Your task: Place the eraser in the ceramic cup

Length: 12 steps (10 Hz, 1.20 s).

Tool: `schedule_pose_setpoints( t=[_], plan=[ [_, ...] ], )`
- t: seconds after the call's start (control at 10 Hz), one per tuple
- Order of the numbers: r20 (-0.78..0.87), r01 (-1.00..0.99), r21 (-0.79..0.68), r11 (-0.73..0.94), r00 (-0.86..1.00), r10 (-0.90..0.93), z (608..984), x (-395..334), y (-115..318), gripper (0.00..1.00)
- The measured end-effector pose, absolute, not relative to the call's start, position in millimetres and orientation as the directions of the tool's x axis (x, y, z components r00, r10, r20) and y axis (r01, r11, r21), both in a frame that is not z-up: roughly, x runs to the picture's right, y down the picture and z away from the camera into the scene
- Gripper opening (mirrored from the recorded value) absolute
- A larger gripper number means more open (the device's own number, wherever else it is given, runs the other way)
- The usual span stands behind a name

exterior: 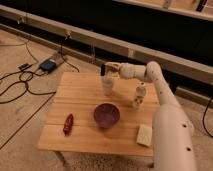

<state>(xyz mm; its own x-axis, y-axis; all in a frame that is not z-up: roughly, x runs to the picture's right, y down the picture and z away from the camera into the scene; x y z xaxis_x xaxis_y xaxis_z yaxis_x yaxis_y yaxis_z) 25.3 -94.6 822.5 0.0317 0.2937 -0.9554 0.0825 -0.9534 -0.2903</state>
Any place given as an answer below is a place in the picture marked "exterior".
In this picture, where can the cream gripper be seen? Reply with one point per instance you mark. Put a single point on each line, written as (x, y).
(112, 69)

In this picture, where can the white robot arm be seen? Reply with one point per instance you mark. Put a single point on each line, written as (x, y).
(172, 130)

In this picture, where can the white ceramic cup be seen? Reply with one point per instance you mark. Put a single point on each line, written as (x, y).
(107, 85)

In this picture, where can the clear plastic bottle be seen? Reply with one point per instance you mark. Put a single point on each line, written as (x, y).
(139, 95)

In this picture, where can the purple bowl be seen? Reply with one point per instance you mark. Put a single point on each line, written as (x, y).
(106, 115)

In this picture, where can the wooden table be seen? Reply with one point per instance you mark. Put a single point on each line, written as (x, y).
(83, 119)

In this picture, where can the blue power adapter box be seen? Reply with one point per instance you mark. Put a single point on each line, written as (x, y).
(47, 65)

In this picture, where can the red chili pepper toy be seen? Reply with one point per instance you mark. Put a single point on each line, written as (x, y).
(68, 124)

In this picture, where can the white sponge block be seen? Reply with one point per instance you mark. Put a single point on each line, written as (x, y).
(144, 136)

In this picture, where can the small black device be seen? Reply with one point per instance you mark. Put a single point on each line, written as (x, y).
(25, 66)

